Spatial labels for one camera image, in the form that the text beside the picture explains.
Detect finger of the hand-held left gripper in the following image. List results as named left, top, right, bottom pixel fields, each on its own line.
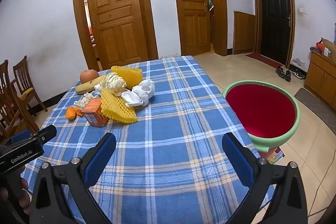
left=10, top=130, right=36, bottom=143
left=34, top=124, right=58, bottom=146

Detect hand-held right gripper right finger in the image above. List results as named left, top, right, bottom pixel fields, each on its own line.
left=222, top=132, right=307, bottom=224

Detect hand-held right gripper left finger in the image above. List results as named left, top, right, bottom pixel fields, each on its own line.
left=29, top=132, right=116, bottom=224

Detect yellow foam fruit net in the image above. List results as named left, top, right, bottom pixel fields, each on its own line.
left=101, top=90, right=138, bottom=124
left=111, top=66, right=143, bottom=89

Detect red basin with green rim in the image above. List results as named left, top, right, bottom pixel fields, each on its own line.
left=222, top=80, right=300, bottom=153

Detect person's left hand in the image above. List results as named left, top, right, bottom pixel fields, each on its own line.
left=18, top=165, right=33, bottom=210

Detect colourful book under basin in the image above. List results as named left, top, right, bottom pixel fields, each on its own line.
left=266, top=147, right=285, bottom=164

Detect wooden chair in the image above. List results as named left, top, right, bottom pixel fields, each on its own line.
left=13, top=55, right=48, bottom=117
left=0, top=59, right=40, bottom=139

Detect yellow seat cushion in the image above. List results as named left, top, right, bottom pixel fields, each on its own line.
left=20, top=87, right=35, bottom=102

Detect orange cardboard box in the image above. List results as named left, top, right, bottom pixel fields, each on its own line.
left=81, top=98, right=109, bottom=127

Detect white crumpled tissue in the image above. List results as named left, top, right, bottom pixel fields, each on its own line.
left=73, top=92, right=95, bottom=109

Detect yellow banana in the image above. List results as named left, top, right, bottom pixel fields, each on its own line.
left=76, top=74, right=107, bottom=94

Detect red apple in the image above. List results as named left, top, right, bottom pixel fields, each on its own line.
left=80, top=70, right=100, bottom=83

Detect white crumpled cloth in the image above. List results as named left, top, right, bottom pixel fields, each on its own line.
left=121, top=79, right=155, bottom=108

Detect white foam fruit net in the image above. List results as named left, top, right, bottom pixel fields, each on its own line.
left=100, top=72, right=128, bottom=96

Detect blue plaid tablecloth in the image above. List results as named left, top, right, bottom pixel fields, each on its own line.
left=21, top=55, right=275, bottom=224

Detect grey floor mat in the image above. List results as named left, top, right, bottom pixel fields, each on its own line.
left=294, top=88, right=336, bottom=132

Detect dark shoe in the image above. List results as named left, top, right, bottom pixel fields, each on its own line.
left=276, top=67, right=292, bottom=82
left=291, top=68, right=306, bottom=79

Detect red doormat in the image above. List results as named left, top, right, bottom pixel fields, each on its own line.
left=245, top=53, right=284, bottom=65

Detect wooden cabinet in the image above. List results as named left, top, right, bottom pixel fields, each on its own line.
left=304, top=49, right=336, bottom=106

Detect panelled wooden door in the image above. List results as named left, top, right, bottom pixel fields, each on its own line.
left=176, top=0, right=212, bottom=55
left=85, top=0, right=149, bottom=63

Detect brown cardboard box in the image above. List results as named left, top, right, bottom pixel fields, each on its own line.
left=319, top=38, right=336, bottom=58

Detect black entry door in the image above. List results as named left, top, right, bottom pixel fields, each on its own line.
left=260, top=0, right=290, bottom=64

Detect thin floor cable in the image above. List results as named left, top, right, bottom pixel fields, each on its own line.
left=307, top=145, right=336, bottom=216

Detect wooden wall panel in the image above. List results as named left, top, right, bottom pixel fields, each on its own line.
left=234, top=11, right=256, bottom=54

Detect wooden door frame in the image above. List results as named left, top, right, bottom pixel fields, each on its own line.
left=170, top=0, right=228, bottom=56
left=72, top=0, right=159, bottom=71

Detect brown entry door frame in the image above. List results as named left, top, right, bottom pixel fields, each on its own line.
left=251, top=0, right=296, bottom=68

